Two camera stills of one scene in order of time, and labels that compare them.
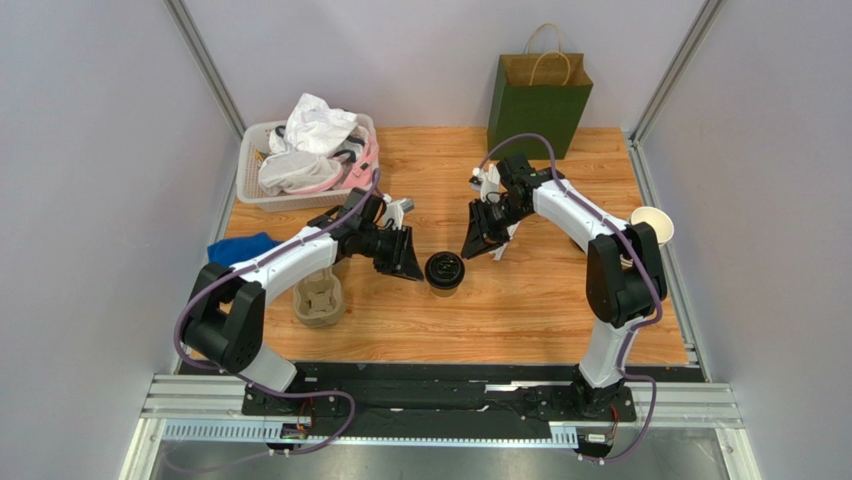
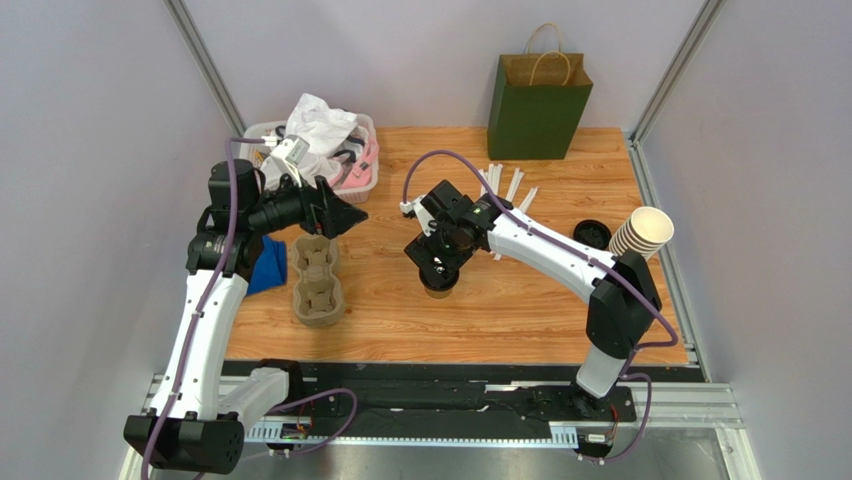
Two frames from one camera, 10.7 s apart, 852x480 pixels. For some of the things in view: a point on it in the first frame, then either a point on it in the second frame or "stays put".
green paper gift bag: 542,90 stays put
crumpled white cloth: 314,127 stays put
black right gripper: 488,217 → 433,253
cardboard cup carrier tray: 319,299 stays put
